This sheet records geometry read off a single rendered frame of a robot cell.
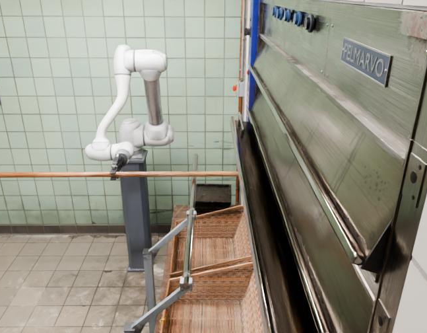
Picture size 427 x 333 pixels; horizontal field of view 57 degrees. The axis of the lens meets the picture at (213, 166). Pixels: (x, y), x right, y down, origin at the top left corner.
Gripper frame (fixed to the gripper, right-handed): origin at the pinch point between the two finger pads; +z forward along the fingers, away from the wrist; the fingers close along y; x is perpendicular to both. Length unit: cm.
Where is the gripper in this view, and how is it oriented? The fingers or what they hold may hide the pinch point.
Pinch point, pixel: (113, 174)
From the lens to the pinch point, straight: 225.9
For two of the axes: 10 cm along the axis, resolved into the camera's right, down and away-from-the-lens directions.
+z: 0.1, 4.1, -9.1
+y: 0.0, 9.1, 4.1
